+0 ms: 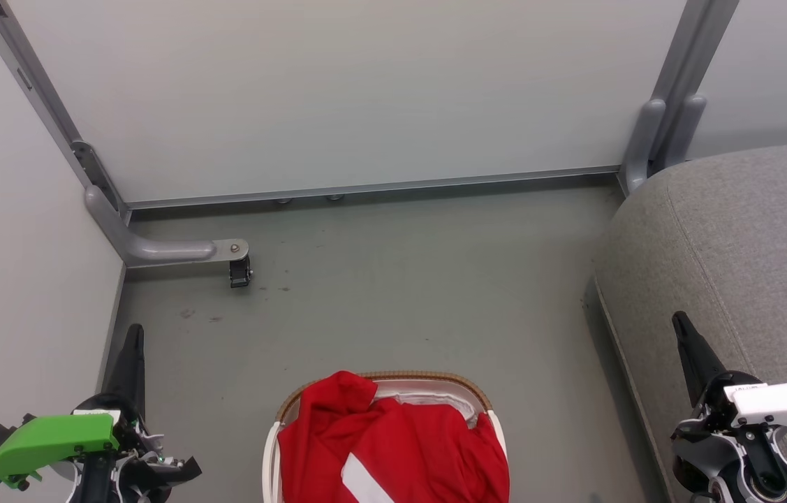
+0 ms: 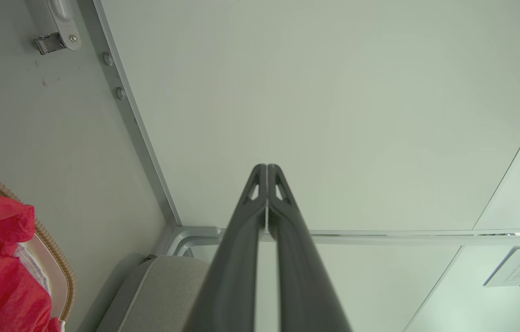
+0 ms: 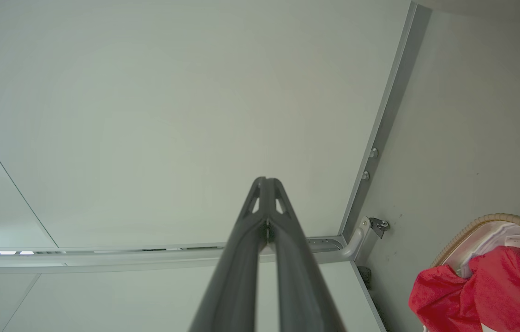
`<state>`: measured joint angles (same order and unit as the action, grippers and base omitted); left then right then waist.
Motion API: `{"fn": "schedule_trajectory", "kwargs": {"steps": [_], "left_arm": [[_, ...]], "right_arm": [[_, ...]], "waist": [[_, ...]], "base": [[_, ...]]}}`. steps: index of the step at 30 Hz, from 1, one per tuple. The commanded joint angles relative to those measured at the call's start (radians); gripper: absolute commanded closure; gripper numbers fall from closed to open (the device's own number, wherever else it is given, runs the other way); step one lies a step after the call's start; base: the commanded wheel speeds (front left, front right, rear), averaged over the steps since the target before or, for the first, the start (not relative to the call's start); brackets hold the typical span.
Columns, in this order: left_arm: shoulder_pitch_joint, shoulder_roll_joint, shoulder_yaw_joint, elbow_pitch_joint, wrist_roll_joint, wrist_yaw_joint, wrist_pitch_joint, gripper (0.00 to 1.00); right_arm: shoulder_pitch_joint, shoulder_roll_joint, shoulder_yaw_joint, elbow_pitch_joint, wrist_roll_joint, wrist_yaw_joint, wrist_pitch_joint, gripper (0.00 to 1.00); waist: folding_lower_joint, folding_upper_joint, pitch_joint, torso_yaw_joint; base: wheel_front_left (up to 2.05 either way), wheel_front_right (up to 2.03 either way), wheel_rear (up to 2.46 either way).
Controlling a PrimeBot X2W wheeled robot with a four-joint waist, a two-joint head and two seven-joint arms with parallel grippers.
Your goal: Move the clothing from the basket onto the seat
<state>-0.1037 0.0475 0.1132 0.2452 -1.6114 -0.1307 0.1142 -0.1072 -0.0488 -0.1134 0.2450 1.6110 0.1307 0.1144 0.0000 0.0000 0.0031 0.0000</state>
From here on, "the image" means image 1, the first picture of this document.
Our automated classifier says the white fabric basket liner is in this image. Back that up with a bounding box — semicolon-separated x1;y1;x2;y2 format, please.
372;381;486;428

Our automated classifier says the black caster wheel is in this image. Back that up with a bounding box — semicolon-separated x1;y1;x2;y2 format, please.
228;256;254;289

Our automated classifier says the grey metal partition rail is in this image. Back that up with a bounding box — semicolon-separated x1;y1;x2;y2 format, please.
126;166;623;210

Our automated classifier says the grey metal partition post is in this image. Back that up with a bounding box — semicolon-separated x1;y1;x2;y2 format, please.
650;0;740;175
0;0;131;226

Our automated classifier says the white basket with brown rim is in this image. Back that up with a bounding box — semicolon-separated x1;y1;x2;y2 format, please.
262;370;509;503

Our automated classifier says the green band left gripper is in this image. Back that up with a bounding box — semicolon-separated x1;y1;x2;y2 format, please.
0;323;203;503

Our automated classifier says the red garment with white trim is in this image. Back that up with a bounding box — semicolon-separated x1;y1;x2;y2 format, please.
277;370;511;503

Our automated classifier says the grey fabric sofa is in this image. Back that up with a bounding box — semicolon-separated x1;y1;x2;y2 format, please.
592;142;787;503

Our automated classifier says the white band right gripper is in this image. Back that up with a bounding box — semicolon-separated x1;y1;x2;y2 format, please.
671;311;787;449

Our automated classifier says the grey partition foot with plate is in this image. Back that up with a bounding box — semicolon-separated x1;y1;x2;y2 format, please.
84;185;251;270

